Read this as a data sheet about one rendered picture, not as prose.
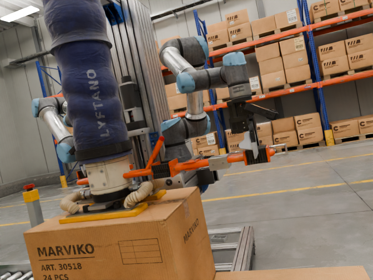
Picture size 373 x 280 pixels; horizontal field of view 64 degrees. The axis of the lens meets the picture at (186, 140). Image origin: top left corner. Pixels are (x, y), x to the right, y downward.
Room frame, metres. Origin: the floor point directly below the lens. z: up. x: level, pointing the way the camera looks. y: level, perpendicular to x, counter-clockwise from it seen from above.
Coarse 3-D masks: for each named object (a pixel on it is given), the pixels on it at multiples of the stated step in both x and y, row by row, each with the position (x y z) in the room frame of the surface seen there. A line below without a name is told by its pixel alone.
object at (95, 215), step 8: (112, 208) 1.11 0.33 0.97; (120, 208) 1.08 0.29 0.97; (128, 208) 1.06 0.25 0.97; (136, 208) 1.06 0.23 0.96; (144, 208) 1.08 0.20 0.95; (72, 216) 1.13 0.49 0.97; (80, 216) 1.11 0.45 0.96; (88, 216) 1.09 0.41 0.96; (96, 216) 1.07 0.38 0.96; (104, 216) 1.06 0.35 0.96; (112, 216) 1.05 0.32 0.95; (120, 216) 1.04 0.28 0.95; (128, 216) 1.03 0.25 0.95
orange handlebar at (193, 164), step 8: (272, 152) 0.98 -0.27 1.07; (192, 160) 1.11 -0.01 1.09; (200, 160) 1.10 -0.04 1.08; (232, 160) 1.02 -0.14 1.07; (240, 160) 1.01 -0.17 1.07; (144, 168) 1.18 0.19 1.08; (176, 168) 1.08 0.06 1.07; (184, 168) 1.08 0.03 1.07; (192, 168) 1.07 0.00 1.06; (128, 176) 1.15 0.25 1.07; (136, 176) 1.14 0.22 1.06; (80, 184) 1.23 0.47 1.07
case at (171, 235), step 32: (192, 192) 1.21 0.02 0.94; (64, 224) 1.11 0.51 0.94; (96, 224) 1.02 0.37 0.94; (128, 224) 0.97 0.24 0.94; (160, 224) 0.93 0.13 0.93; (192, 224) 1.14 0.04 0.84; (32, 256) 1.11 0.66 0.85; (64, 256) 1.06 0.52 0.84; (96, 256) 1.02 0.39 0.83; (128, 256) 0.98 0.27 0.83; (160, 256) 0.94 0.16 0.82; (192, 256) 1.07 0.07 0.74
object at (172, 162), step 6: (156, 162) 1.15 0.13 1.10; (162, 162) 1.18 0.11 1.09; (168, 162) 1.08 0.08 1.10; (174, 162) 1.12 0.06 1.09; (150, 168) 1.11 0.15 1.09; (156, 168) 1.09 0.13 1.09; (162, 168) 1.08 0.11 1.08; (168, 168) 1.08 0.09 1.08; (156, 174) 1.09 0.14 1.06; (162, 174) 1.08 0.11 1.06; (168, 174) 1.08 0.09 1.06; (174, 174) 1.10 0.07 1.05
